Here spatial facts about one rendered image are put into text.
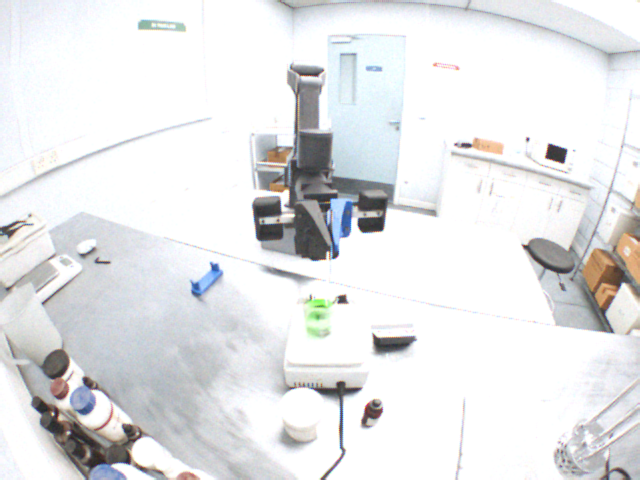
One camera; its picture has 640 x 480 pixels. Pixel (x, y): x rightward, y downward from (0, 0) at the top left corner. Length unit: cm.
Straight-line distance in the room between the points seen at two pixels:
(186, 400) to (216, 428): 8
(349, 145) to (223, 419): 318
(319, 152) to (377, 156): 291
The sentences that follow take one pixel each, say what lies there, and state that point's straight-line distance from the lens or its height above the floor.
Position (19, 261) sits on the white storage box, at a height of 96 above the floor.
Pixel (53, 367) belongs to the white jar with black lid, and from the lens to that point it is 62.
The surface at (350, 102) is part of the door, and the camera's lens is 330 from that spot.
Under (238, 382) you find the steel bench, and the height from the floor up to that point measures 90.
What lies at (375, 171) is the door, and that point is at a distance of 336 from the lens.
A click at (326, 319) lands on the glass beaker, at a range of 39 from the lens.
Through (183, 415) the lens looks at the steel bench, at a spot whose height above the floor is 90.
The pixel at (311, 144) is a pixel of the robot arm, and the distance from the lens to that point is 41.
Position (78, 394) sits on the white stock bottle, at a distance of 47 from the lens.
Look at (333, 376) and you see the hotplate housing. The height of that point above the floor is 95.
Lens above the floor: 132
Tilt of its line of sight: 31 degrees down
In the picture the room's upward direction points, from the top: straight up
